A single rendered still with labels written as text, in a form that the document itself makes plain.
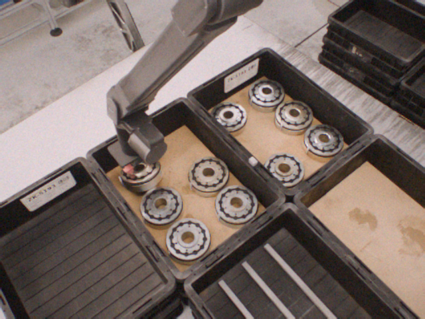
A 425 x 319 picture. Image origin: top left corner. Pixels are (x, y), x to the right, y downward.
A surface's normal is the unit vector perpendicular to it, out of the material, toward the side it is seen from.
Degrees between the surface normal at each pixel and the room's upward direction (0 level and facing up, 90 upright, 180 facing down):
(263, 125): 0
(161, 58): 80
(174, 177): 0
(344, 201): 0
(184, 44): 83
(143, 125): 14
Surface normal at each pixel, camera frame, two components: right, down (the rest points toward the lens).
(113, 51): -0.02, -0.55
